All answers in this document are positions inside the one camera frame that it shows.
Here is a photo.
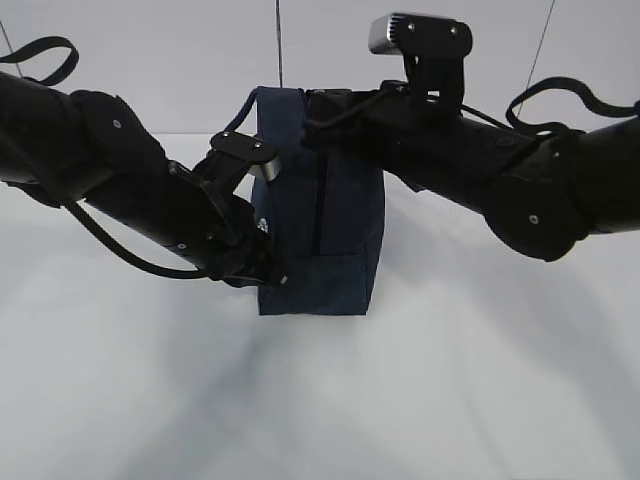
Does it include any dark navy fabric lunch bag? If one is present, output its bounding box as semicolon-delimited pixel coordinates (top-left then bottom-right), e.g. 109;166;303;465
226;86;386;316

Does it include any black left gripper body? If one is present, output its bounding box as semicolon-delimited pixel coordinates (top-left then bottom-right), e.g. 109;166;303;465
209;224;290;288

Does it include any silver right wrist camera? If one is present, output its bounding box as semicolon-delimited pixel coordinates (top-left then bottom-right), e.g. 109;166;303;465
368;12;473;58

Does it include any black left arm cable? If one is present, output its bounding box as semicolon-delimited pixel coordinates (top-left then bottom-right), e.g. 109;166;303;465
0;35;201;279

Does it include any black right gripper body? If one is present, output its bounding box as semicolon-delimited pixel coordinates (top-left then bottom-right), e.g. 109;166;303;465
302;89;385;150

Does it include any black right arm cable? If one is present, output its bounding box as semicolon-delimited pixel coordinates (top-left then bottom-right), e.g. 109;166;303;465
459;74;640;139

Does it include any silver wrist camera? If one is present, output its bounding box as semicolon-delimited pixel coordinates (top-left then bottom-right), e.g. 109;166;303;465
194;131;281;182
368;12;473;58

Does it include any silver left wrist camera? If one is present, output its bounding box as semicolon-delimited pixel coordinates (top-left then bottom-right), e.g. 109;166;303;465
194;131;281;182

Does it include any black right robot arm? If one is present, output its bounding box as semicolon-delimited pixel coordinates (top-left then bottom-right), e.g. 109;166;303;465
303;57;639;262

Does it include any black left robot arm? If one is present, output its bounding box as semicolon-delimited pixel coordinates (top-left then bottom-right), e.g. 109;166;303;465
1;74;288;288

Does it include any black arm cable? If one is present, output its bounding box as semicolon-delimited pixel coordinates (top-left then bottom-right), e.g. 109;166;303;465
459;74;640;139
0;35;201;279

